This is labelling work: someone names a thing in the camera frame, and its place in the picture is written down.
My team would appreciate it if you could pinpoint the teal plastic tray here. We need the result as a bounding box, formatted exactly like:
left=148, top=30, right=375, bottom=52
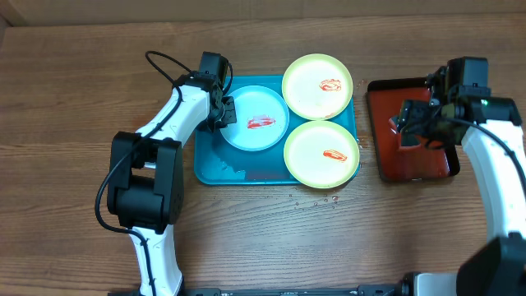
left=194, top=75, right=358, bottom=186

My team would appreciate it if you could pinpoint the orange green sponge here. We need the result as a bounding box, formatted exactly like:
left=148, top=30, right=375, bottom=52
left=389, top=116, right=422, bottom=152

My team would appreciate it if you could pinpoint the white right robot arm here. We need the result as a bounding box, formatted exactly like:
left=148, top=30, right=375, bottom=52
left=390, top=96, right=525, bottom=295

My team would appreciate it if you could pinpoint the light blue plate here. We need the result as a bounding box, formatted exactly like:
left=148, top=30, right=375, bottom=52
left=221, top=86, right=289, bottom=152

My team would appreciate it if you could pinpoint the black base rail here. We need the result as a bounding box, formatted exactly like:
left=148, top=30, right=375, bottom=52
left=107, top=283, right=412, bottom=296

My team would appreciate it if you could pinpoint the yellow plate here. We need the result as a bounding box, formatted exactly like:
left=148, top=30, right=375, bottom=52
left=282, top=53, right=353, bottom=121
left=284, top=121, right=360, bottom=189

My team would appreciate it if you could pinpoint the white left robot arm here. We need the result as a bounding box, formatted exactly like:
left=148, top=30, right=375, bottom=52
left=95, top=72, right=236, bottom=295

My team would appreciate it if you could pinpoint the red black tray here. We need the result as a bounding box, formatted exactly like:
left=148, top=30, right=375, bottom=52
left=366, top=77, right=460, bottom=183

